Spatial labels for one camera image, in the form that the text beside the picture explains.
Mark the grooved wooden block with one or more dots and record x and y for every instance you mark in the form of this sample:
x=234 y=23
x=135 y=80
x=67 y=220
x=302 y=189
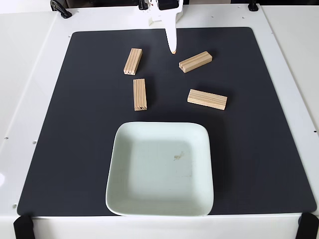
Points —
x=132 y=61
x=139 y=94
x=195 y=62
x=207 y=99

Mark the pale green square plate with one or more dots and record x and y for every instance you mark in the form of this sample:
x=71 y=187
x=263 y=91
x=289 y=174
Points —
x=129 y=149

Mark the black table clamp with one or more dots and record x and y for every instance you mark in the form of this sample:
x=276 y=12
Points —
x=253 y=6
x=61 y=8
x=142 y=5

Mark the black rubber mat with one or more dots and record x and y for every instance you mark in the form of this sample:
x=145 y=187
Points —
x=74 y=124

